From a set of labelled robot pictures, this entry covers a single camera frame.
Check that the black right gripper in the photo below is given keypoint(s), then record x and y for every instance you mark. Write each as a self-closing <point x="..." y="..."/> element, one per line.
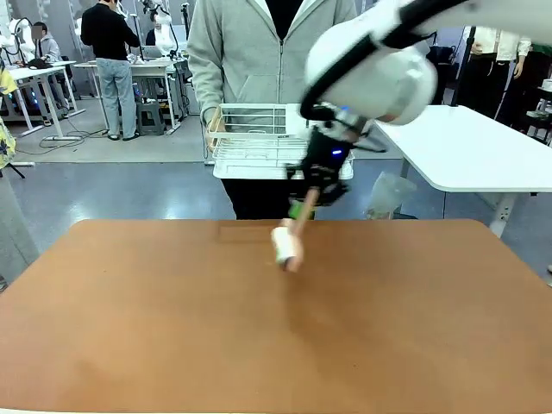
<point x="321" y="166"/>

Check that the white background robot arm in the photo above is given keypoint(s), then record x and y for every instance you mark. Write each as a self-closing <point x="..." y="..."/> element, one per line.
<point x="163" y="30"/>
<point x="17" y="41"/>

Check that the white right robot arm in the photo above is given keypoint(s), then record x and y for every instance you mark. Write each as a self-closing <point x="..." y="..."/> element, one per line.
<point x="388" y="73"/>

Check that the person's right forearm grey sleeve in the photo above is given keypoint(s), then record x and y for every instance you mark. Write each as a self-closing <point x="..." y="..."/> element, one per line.
<point x="202" y="82"/>

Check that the person's right hand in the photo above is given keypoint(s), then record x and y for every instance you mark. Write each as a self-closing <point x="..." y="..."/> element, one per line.
<point x="213" y="127"/>

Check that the translucent plastic bag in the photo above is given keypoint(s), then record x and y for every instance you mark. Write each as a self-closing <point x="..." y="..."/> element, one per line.
<point x="390" y="194"/>

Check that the large white table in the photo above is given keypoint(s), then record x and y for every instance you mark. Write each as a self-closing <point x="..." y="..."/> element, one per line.
<point x="466" y="146"/>

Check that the person in grey hoodie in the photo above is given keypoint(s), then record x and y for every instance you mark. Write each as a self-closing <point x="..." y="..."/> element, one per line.
<point x="241" y="52"/>

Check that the grey step stool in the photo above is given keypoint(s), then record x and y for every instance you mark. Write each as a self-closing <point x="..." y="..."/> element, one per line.
<point x="150" y="117"/>

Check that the black tripod stand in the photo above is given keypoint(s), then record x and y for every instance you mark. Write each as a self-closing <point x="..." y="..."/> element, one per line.
<point x="463" y="64"/>

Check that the white desk with laptop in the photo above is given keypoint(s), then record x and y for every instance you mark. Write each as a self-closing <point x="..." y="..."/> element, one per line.
<point x="146" y="69"/>

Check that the person in white jacket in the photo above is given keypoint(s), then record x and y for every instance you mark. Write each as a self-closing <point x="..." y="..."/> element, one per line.
<point x="496" y="64"/>

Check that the man in black shirt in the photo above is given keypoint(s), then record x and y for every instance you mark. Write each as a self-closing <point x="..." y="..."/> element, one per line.
<point x="112" y="64"/>

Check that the person in dark clothes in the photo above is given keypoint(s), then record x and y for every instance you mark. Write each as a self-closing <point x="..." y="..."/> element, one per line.
<point x="537" y="86"/>

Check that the seated person grey hoodie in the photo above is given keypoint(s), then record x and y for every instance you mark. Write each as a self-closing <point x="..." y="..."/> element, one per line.
<point x="46" y="45"/>

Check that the yellow patterned cloth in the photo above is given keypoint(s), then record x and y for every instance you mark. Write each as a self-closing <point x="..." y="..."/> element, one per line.
<point x="6" y="121"/>

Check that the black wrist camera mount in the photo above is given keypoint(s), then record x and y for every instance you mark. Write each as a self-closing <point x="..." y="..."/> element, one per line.
<point x="345" y="127"/>

